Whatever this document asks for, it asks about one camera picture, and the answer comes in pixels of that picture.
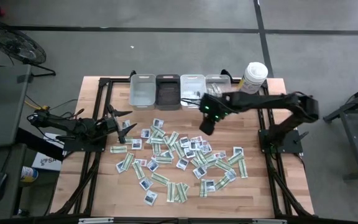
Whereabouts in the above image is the light grey plastic bin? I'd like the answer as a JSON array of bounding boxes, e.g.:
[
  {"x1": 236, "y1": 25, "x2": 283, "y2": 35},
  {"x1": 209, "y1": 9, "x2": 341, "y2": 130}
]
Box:
[{"x1": 129, "y1": 73, "x2": 157, "y2": 111}]

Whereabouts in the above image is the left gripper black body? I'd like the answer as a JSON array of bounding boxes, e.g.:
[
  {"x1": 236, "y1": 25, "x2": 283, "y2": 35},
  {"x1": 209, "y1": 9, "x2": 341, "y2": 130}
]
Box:
[{"x1": 95, "y1": 115, "x2": 120, "y2": 135}]

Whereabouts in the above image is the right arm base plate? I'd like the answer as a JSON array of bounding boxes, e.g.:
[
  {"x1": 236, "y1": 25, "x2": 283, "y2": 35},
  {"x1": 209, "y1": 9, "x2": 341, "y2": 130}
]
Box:
[{"x1": 259, "y1": 129, "x2": 304, "y2": 154}]

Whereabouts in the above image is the clear plastic bin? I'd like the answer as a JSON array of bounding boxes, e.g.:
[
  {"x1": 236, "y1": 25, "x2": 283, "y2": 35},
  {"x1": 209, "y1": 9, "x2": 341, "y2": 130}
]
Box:
[{"x1": 204, "y1": 74, "x2": 232, "y2": 112}]

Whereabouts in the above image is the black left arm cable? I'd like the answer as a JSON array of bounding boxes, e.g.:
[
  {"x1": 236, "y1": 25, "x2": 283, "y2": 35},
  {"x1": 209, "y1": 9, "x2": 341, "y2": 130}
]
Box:
[{"x1": 44, "y1": 98, "x2": 85, "y2": 121}]

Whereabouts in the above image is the grey metal side table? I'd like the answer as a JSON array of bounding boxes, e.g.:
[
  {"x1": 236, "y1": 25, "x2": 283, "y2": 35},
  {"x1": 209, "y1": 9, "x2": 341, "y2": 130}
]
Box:
[{"x1": 323, "y1": 80, "x2": 358, "y2": 181}]

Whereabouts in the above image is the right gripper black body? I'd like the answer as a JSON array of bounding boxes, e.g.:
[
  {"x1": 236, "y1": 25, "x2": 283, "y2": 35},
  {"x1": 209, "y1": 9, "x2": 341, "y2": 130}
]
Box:
[{"x1": 199, "y1": 92, "x2": 234, "y2": 123}]

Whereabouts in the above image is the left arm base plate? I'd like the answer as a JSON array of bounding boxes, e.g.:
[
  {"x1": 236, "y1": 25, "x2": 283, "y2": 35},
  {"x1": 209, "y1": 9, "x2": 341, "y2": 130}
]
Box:
[{"x1": 62, "y1": 136, "x2": 107, "y2": 152}]

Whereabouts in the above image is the black floor fan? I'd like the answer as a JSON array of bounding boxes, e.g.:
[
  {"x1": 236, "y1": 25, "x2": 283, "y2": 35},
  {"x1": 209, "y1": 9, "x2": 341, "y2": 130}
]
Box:
[{"x1": 0, "y1": 20, "x2": 57, "y2": 78}]

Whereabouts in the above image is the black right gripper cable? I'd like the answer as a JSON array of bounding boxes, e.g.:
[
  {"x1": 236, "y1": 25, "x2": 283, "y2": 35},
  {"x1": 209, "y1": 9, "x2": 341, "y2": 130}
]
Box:
[{"x1": 181, "y1": 97, "x2": 204, "y2": 106}]

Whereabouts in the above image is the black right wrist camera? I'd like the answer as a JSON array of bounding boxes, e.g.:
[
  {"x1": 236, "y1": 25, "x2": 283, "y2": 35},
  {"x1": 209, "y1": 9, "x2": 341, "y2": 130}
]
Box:
[{"x1": 198, "y1": 117, "x2": 218, "y2": 136}]

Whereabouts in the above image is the white plastic bin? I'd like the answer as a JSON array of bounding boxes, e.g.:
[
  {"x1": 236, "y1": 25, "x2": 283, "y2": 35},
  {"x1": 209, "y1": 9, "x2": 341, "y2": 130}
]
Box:
[{"x1": 180, "y1": 74, "x2": 208, "y2": 111}]

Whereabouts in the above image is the grey desk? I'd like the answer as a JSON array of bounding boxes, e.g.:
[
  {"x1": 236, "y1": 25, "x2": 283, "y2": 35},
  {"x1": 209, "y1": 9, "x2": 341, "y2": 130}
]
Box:
[
  {"x1": 0, "y1": 64, "x2": 32, "y2": 149},
  {"x1": 0, "y1": 142, "x2": 27, "y2": 220}
]

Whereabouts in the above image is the white printed cardboard box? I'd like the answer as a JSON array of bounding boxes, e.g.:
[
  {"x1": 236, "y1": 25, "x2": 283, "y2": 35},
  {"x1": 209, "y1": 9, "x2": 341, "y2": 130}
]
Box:
[{"x1": 31, "y1": 133, "x2": 65, "y2": 172}]

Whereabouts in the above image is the black desk support beam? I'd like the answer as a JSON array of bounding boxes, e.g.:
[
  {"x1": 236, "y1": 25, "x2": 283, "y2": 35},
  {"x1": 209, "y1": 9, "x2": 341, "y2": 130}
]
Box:
[{"x1": 16, "y1": 127, "x2": 65, "y2": 162}]

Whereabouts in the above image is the white and blue can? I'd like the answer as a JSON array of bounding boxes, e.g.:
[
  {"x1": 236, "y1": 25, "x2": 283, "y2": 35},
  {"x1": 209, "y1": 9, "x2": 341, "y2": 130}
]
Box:
[{"x1": 20, "y1": 166, "x2": 39, "y2": 183}]

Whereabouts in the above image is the disinfecting wipes canister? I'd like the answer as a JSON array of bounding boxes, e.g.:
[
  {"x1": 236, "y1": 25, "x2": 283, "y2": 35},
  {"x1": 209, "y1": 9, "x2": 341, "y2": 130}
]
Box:
[{"x1": 239, "y1": 62, "x2": 269, "y2": 95}]

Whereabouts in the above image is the yellow cable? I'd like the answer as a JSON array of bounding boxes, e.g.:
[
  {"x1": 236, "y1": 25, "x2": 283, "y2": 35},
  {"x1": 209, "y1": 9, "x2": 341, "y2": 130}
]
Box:
[{"x1": 24, "y1": 100, "x2": 50, "y2": 111}]

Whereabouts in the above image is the dark grey plastic bin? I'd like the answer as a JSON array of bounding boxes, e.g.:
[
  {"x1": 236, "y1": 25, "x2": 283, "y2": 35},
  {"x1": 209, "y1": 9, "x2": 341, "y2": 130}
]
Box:
[{"x1": 155, "y1": 74, "x2": 181, "y2": 111}]

